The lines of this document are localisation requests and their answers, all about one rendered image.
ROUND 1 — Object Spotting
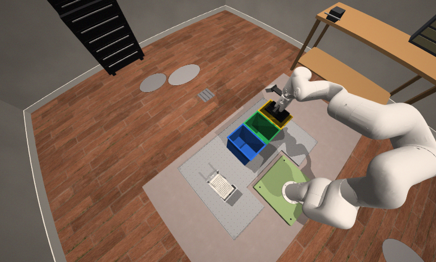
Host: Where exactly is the green bin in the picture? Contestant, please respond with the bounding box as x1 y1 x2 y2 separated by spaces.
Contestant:
243 111 281 145

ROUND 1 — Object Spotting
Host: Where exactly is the blue bin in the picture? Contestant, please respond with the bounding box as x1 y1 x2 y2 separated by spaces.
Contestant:
227 124 266 165

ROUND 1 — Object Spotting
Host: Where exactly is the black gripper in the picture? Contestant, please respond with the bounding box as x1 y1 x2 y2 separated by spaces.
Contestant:
271 92 293 117

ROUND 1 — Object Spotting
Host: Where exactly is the yellow open bin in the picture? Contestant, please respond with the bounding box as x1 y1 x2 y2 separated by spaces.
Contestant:
258 99 293 130

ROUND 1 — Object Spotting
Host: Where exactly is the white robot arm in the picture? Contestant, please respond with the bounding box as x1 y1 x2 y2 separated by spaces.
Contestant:
265 67 436 229

